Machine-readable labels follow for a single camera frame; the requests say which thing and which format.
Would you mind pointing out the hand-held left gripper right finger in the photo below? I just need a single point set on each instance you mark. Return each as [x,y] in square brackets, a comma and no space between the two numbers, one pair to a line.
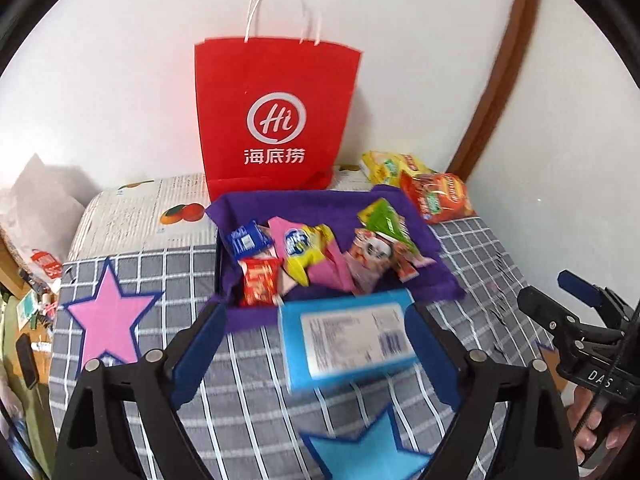
[432,350]

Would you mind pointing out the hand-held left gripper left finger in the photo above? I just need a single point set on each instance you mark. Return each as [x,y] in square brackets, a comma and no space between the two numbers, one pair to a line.
[195,355]

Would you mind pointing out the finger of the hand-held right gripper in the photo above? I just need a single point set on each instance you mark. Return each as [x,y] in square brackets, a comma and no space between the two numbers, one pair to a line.
[575,285]
[550,317]

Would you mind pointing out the purple felt storage box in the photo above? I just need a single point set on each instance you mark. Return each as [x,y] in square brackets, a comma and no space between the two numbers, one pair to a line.
[442,285]

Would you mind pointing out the blue and white box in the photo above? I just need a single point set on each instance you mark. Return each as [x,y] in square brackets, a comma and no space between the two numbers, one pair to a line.
[345,340]

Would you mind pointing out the small red snack packet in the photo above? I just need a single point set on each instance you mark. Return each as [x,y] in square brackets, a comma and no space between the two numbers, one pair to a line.
[257,282]

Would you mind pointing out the pink panda snack packet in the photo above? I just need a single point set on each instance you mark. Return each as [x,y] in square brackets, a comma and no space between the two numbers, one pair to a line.
[370,255]

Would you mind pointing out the small blue snack packet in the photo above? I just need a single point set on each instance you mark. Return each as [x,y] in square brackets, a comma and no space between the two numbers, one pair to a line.
[245,241]

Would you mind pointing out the green snack packet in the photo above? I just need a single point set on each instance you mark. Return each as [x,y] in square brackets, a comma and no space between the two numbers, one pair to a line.
[387,222]

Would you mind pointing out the yellow and pink chip bag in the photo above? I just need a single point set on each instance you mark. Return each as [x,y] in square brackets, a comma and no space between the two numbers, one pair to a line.
[300,247]

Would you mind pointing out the person's right hand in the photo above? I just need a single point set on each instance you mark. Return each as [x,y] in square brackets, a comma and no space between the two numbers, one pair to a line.
[582,415]

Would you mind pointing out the grey checkered cloth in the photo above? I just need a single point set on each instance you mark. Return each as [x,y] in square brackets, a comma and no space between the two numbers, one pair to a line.
[150,270]

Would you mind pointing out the orange chip bag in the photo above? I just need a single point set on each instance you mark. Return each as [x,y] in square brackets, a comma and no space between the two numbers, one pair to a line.
[440,197]

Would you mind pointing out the white fruit print cloth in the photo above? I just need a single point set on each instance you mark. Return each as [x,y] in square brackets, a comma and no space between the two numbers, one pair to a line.
[130,210]

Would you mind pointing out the black phone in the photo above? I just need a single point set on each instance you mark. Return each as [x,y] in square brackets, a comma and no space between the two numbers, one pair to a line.
[27,362]

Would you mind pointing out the wooden furniture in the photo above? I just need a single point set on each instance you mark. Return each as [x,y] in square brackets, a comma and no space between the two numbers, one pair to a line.
[10,272]

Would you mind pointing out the white shopping bag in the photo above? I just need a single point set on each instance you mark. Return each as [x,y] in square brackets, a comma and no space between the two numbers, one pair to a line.
[40,200]

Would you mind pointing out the red paper bag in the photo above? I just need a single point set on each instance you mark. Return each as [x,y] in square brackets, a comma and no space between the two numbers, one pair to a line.
[275,110]

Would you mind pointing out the brown wooden door frame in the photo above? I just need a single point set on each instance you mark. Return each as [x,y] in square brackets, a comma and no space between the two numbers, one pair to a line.
[500,75]

